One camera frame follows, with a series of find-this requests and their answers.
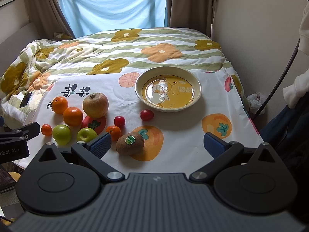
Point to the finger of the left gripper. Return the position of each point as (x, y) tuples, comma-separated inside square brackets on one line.
[(27, 132)]

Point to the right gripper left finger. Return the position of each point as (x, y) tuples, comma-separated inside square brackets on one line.
[(89, 154)]

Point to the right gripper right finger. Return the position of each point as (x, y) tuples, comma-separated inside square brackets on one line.
[(222, 152)]

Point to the green apple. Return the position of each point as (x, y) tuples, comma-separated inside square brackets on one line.
[(62, 134), (86, 134)]

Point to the tiny orange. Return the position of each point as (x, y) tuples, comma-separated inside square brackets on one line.
[(46, 130)]

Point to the small orange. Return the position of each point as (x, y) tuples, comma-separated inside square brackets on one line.
[(114, 131)]

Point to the brown kiwi with sticker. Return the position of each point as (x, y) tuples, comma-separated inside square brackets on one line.
[(130, 144)]

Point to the large orange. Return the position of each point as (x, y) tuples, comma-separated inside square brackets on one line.
[(73, 116)]

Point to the red cherry tomato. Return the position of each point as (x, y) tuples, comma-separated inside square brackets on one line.
[(146, 115), (119, 121)]

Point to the medium orange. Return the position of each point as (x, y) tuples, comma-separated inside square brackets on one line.
[(59, 104)]

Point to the large yellowish red apple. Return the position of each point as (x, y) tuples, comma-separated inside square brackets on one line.
[(95, 105)]

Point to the black smartphone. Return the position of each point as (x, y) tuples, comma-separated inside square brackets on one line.
[(25, 100)]

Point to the floral striped quilt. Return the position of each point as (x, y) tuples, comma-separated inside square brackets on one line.
[(43, 61)]

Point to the white plastic bag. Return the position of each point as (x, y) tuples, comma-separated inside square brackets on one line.
[(255, 101)]

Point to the white fruit print cloth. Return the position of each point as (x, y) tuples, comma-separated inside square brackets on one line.
[(174, 142)]

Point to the yellow cartoon ceramic plate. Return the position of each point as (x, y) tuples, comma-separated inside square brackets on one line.
[(168, 89)]

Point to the white garment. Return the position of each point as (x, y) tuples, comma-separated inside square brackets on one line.
[(299, 88)]

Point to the brown curtain left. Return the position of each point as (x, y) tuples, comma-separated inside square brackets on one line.
[(47, 18)]

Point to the brown curtain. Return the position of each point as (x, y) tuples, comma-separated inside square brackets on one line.
[(193, 14), (47, 18)]

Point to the light blue window cloth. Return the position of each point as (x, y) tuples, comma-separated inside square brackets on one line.
[(87, 17)]

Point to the brown curtain right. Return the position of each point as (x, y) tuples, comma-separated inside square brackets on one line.
[(193, 14)]

